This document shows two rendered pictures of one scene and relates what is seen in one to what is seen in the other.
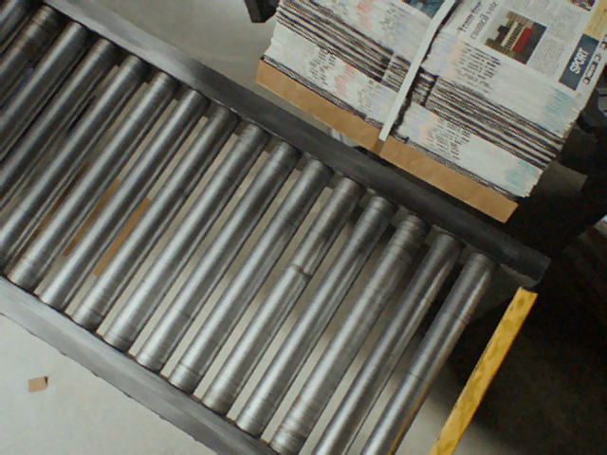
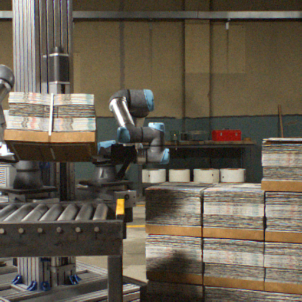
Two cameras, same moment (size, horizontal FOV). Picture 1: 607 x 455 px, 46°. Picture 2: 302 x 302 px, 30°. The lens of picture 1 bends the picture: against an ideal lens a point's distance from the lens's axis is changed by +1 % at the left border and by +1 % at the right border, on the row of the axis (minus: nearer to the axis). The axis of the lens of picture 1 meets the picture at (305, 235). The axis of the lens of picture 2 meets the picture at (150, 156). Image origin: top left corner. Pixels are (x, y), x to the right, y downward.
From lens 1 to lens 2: 2.25 m
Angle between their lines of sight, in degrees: 75
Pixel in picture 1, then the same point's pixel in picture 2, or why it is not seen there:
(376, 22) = (38, 99)
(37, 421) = not seen: outside the picture
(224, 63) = not seen: outside the picture
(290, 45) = (13, 121)
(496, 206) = (89, 136)
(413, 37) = (48, 99)
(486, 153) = (79, 121)
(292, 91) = (17, 135)
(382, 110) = (46, 127)
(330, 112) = (31, 135)
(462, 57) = (62, 98)
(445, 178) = (72, 137)
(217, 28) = not seen: outside the picture
